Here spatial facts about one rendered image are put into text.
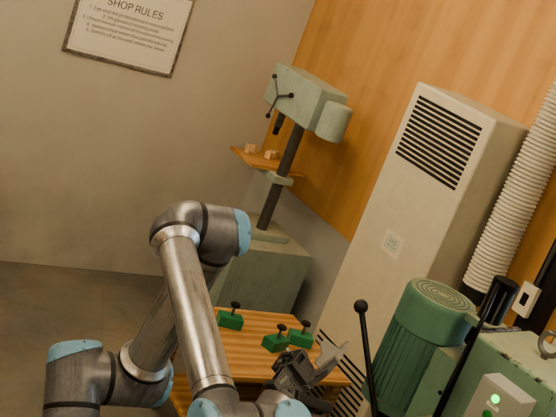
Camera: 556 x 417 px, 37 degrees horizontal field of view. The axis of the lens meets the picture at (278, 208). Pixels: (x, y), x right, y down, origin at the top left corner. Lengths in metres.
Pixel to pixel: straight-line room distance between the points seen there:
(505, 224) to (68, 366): 1.85
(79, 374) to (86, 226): 2.68
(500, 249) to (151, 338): 1.67
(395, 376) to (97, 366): 0.82
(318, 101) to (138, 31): 1.13
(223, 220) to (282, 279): 2.40
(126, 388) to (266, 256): 2.00
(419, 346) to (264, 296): 2.46
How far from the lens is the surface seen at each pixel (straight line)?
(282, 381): 1.82
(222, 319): 3.65
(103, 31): 4.52
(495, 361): 1.80
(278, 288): 4.37
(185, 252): 1.83
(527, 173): 3.36
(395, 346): 1.99
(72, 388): 2.29
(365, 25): 4.57
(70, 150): 4.69
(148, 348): 2.26
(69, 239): 4.93
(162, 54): 4.66
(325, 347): 1.86
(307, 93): 4.08
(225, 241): 1.97
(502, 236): 3.40
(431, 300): 1.93
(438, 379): 1.93
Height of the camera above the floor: 2.11
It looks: 16 degrees down
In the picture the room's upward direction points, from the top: 21 degrees clockwise
